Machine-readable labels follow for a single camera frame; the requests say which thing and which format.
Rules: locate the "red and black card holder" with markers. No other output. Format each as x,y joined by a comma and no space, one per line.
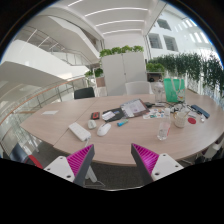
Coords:
95,115

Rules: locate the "white grid-pattern mug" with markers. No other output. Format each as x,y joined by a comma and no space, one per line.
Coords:
181,120

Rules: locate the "white cabinet with plants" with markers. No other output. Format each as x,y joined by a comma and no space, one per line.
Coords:
123,71

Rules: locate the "white table leg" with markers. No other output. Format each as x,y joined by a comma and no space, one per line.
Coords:
91,173

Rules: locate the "black folder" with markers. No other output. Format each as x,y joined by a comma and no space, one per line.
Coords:
118,113

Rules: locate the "clear lidded tumbler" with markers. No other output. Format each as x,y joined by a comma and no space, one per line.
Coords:
159,93

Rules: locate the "ceiling light strips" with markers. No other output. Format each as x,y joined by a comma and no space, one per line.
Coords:
116,22

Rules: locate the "black chair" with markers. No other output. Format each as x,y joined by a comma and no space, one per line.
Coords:
84,93

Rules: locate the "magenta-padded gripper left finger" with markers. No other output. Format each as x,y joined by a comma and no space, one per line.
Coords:
71,165

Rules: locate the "green hedge planter row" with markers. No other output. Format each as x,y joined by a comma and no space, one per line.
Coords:
193,68

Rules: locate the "white card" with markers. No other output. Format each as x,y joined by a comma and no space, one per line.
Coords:
108,115

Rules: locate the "white computer mouse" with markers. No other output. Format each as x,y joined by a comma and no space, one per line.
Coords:
104,129

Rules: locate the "teal marker pen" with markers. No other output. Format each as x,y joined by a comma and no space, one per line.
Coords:
122,123

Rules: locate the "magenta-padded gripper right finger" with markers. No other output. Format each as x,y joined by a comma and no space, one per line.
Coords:
156,165

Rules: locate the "small white oval gadget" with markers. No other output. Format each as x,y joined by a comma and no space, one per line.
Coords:
92,124

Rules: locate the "white chair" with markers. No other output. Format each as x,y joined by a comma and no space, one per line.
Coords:
137,88

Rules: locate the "white paper sheet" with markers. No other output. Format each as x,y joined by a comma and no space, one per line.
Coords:
50,112

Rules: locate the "glass balcony railing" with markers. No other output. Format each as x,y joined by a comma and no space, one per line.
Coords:
40,98

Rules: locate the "green cat-print tote bag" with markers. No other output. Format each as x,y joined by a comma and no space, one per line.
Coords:
173,91

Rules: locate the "clear plastic water bottle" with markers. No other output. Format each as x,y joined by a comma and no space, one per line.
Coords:
163,128

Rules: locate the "dark blue keyboard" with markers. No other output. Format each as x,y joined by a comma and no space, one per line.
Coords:
200,111

